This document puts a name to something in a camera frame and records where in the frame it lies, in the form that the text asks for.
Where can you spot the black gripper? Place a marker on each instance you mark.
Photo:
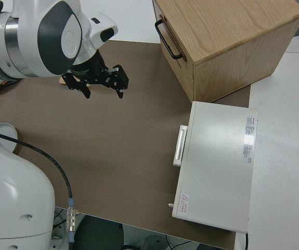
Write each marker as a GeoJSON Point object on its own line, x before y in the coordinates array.
{"type": "Point", "coordinates": [87, 69]}

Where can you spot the gray round plate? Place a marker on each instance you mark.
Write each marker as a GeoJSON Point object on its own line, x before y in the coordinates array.
{"type": "Point", "coordinates": [7, 131]}

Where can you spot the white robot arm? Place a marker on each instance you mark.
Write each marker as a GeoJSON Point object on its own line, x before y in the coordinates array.
{"type": "Point", "coordinates": [22, 39]}

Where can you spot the wooden mug stand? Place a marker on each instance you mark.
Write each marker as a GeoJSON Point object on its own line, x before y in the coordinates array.
{"type": "Point", "coordinates": [61, 81]}

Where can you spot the brown table mat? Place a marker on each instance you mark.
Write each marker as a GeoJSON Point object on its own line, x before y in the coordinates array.
{"type": "Point", "coordinates": [113, 143]}

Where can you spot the white toaster oven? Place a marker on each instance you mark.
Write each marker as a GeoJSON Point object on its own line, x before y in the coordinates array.
{"type": "Point", "coordinates": [217, 156]}

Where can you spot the wooden drawer cabinet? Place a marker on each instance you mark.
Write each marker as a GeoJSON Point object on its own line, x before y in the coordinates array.
{"type": "Point", "coordinates": [230, 31]}

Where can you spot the black round base plate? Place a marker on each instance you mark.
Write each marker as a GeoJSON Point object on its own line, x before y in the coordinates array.
{"type": "Point", "coordinates": [100, 234]}

